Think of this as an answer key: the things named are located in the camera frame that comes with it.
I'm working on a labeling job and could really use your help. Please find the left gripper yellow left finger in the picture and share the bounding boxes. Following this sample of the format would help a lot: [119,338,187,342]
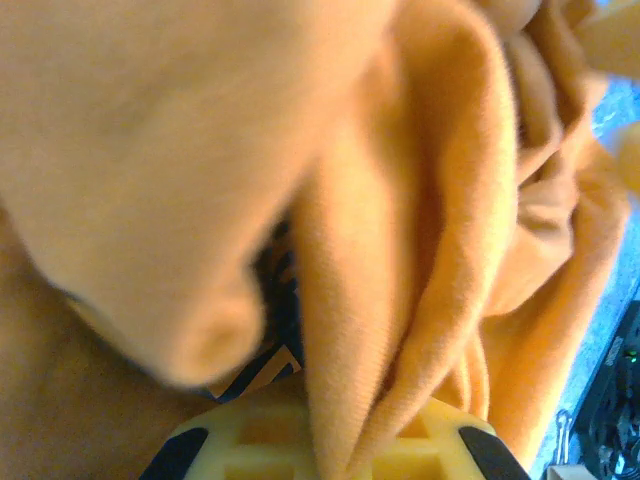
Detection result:
[139,399,324,480]

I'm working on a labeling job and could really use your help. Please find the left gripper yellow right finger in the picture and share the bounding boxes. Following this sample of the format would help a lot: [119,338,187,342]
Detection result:
[369,397,531,480]

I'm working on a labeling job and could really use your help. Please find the orange t-shirt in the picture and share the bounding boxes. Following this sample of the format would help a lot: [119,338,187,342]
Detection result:
[0,0,634,480]

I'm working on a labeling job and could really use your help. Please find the black electronic device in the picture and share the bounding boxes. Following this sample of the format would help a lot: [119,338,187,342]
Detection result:
[569,299,640,480]

